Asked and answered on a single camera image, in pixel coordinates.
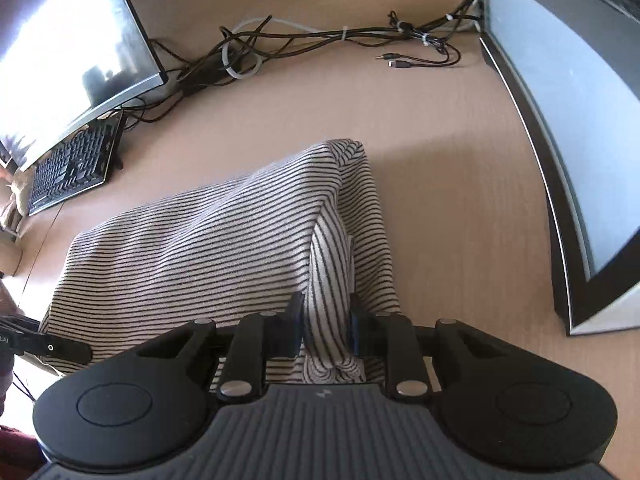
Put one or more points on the curved black computer monitor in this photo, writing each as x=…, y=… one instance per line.
x=65, y=50

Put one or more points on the small white figurine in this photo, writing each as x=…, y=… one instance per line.
x=20, y=187

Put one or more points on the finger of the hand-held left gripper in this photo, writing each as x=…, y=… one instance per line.
x=60, y=350

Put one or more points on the striped knit garment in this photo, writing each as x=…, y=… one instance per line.
x=210, y=240

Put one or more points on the black mechanical keyboard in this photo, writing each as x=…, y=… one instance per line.
x=75, y=160

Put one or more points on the black power adapter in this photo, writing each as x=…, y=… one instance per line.
x=205, y=77

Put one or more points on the white computer case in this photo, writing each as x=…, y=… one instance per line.
x=565, y=110

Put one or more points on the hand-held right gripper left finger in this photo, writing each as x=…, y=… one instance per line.
x=299, y=330

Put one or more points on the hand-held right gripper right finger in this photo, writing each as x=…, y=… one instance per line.
x=354, y=332

